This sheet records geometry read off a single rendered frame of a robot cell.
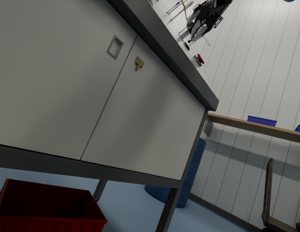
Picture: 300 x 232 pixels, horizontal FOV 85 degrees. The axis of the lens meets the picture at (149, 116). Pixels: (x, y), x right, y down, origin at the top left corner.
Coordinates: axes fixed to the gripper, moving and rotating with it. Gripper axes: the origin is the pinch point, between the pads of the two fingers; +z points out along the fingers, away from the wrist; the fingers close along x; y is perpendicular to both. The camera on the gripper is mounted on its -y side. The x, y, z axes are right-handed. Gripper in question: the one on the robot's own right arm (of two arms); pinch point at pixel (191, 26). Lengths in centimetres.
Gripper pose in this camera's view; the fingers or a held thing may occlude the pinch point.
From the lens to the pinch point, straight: 102.8
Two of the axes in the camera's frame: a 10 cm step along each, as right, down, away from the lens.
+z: -7.0, 7.1, 0.9
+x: -6.3, -5.5, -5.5
